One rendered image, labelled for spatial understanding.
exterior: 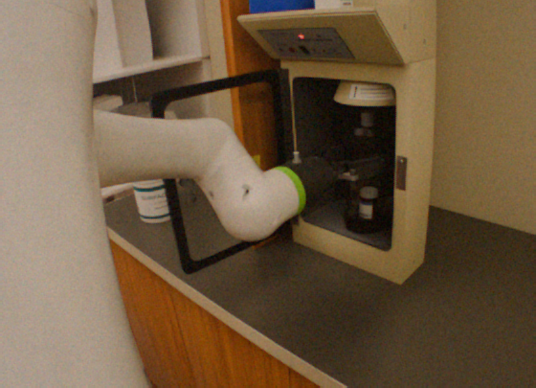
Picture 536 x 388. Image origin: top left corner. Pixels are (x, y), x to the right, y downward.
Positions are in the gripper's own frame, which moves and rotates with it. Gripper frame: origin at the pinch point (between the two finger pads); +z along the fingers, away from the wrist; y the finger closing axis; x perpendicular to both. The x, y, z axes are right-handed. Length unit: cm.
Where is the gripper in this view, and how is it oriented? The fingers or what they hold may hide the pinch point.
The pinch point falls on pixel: (366, 151)
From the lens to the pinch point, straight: 93.9
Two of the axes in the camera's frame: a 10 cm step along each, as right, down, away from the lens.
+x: 0.8, 9.2, 3.9
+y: -7.0, -2.3, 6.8
